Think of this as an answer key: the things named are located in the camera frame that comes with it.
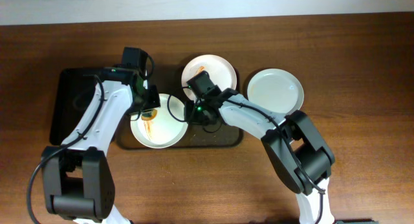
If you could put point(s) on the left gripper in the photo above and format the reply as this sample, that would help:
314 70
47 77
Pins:
151 101

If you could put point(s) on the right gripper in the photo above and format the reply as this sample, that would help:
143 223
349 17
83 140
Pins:
193 112

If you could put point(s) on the green and yellow sponge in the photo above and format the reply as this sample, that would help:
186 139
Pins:
148 115

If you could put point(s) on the white plate bottom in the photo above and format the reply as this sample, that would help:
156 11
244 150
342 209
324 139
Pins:
163 131

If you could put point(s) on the white plate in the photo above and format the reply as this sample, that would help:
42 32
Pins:
220 71
163 131

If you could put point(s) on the white plate top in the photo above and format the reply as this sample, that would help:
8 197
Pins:
220 71

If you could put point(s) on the grey-white plate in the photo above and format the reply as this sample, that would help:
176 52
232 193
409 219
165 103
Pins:
276 90

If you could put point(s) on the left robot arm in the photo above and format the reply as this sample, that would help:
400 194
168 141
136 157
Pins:
77 181

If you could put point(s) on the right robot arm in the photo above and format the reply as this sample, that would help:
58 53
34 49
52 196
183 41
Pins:
298 153

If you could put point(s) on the brown plastic tray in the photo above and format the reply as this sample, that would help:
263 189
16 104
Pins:
167 78

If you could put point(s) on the black plastic tray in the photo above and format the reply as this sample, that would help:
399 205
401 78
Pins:
76 88

